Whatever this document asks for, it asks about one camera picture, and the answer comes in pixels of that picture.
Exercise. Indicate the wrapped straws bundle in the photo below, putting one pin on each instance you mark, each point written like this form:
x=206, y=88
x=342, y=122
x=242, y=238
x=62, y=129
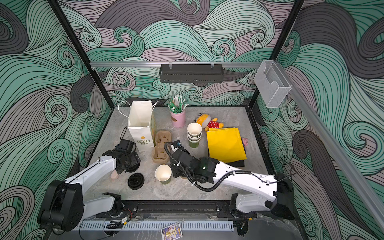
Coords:
x=177, y=104

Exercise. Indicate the stack of black lids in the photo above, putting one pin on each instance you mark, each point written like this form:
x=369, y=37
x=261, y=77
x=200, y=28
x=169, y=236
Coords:
x=136, y=181

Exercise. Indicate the yellow plush toy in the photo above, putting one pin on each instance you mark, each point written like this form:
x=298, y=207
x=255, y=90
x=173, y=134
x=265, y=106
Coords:
x=207, y=122

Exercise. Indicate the black wall shelf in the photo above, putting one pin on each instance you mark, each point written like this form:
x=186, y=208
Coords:
x=191, y=73

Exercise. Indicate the colourful card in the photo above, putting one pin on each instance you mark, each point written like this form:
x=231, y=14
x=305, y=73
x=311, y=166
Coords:
x=172, y=232

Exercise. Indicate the green paper coffee cup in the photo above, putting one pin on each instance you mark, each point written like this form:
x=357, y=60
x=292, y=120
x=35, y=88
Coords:
x=163, y=174

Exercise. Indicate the yellow napkin stack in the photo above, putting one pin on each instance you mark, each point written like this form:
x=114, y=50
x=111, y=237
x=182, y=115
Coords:
x=226, y=145

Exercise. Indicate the white paper bag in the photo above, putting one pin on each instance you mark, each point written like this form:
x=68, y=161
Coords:
x=141, y=123

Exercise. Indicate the clear acrylic wall holder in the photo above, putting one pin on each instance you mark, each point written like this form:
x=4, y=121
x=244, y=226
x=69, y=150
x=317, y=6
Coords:
x=272, y=83

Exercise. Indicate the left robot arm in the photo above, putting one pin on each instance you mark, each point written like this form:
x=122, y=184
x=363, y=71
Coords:
x=63, y=206

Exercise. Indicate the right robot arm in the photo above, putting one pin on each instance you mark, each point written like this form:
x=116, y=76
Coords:
x=265, y=193

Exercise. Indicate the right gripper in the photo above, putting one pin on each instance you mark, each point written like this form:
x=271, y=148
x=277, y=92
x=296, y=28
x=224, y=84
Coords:
x=178, y=163

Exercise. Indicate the brown cardboard cup carrier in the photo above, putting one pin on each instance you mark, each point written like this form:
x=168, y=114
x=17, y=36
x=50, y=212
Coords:
x=159, y=155

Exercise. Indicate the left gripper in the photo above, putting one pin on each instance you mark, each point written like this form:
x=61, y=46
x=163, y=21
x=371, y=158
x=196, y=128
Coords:
x=135, y=158

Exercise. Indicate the stack of paper cups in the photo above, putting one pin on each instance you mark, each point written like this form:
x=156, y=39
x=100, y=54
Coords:
x=194, y=134

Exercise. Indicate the pink small object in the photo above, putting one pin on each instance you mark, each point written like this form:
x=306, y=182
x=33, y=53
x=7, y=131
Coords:
x=114, y=175

